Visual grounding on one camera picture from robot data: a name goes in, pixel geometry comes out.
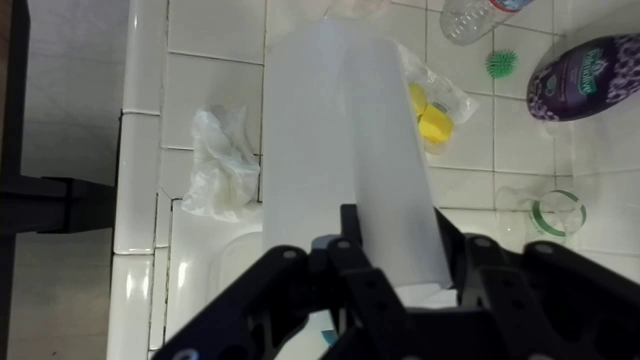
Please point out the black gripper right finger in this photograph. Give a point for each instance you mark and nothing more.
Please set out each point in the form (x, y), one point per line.
(549, 303)

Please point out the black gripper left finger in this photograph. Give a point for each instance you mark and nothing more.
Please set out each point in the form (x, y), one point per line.
(255, 317)

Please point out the translucent plastic jug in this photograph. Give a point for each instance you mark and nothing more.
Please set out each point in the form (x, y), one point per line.
(339, 128)

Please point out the white double kitchen sink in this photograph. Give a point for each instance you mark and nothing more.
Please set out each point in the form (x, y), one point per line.
(208, 255)

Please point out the small green-rimmed glass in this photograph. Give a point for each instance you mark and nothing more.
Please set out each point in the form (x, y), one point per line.
(547, 215)

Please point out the crumpled white plastic bag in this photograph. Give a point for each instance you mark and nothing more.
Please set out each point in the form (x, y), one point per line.
(224, 168)

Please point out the yellow sponge in bag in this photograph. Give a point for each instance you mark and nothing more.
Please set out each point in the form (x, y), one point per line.
(438, 104)

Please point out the purple dish soap bottle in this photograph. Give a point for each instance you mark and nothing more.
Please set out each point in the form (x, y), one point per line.
(586, 79)

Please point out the clear plastic bottle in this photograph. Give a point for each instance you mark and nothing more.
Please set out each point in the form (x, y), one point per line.
(467, 21)

